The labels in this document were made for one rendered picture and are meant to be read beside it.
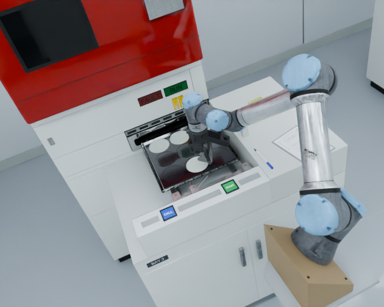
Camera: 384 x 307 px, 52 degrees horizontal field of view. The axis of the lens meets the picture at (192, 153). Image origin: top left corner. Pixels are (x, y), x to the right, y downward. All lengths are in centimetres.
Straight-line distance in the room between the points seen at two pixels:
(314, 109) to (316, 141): 9
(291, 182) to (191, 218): 43
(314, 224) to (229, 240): 61
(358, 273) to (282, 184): 42
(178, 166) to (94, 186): 53
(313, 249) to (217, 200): 40
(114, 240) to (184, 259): 84
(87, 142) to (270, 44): 243
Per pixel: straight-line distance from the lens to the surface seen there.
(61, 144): 191
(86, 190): 211
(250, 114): 147
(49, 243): 300
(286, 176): 158
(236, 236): 170
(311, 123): 120
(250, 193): 154
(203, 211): 149
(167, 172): 174
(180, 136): 190
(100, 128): 189
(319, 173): 118
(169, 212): 150
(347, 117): 333
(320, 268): 133
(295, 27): 399
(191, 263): 171
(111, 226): 234
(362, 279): 148
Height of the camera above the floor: 210
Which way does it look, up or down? 42 degrees down
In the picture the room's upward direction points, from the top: 15 degrees counter-clockwise
